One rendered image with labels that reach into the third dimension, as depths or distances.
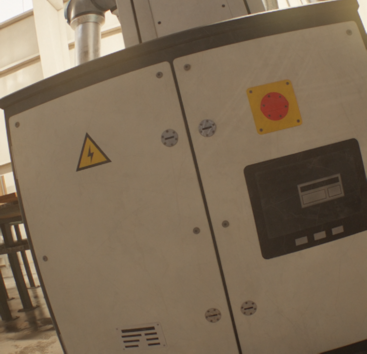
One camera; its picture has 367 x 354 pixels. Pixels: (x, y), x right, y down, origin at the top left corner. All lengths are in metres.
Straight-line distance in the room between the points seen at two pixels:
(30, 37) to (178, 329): 9.98
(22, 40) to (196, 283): 10.04
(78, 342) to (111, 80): 0.38
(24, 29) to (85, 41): 9.23
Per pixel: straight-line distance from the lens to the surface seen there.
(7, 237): 3.80
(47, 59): 8.84
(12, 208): 3.14
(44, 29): 8.98
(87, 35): 1.44
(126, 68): 0.65
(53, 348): 2.42
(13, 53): 10.55
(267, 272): 0.61
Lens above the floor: 0.63
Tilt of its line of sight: 3 degrees up
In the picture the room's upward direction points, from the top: 14 degrees counter-clockwise
